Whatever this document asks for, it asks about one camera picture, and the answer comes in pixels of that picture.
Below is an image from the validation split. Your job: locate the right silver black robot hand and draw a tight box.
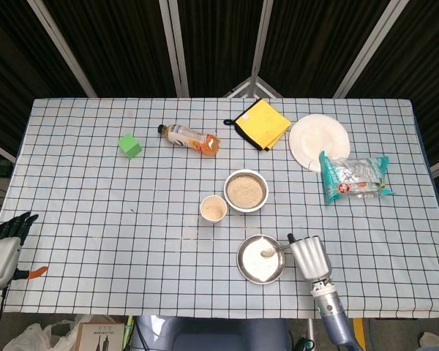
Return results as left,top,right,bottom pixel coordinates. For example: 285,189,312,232
287,233,333,282

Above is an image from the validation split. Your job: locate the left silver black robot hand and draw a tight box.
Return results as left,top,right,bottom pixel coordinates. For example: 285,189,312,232
0,211,49,288

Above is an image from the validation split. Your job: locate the metal spoon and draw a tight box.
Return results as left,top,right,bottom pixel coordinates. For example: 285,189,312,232
260,244,292,258

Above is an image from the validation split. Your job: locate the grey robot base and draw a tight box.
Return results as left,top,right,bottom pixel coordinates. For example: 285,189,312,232
131,314,292,351

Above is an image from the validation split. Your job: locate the metal dish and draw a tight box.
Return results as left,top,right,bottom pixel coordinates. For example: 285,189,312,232
236,234,286,285

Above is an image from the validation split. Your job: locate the bowl of grain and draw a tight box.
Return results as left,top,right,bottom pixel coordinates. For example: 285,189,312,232
223,168,270,214

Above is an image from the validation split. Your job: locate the white paper cup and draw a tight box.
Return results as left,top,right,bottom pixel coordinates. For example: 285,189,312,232
200,195,228,224

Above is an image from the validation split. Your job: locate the white paper plate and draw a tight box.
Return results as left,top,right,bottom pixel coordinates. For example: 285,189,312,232
288,113,351,173

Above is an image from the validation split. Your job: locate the teal snack packet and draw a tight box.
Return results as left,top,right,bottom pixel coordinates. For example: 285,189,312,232
318,151,396,205

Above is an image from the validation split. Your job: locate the white plastic bag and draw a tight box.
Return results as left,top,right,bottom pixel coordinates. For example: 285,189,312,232
3,318,85,351

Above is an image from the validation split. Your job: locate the checkered blue tablecloth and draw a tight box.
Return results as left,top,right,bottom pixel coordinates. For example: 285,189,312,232
0,97,439,321

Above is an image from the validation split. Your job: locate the brown cardboard box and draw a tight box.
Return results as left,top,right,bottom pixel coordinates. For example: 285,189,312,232
74,322,127,351

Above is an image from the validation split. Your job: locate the yellow cloth with black trim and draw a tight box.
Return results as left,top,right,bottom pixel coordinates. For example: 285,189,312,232
223,97,292,152

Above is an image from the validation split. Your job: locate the white shoe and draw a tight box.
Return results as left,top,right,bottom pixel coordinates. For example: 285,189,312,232
419,331,439,348

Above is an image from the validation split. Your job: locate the orange drink bottle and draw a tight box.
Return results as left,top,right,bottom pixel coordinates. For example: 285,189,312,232
157,124,220,157

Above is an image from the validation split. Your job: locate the green cube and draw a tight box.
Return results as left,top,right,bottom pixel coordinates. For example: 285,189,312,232
117,133,143,159

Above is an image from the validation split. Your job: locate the green cable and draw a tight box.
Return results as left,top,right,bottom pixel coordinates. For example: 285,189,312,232
122,316,135,351

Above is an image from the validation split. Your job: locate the white screen frame post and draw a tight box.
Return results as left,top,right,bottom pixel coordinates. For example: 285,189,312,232
159,0,190,98
332,0,413,99
223,0,283,99
26,0,98,98

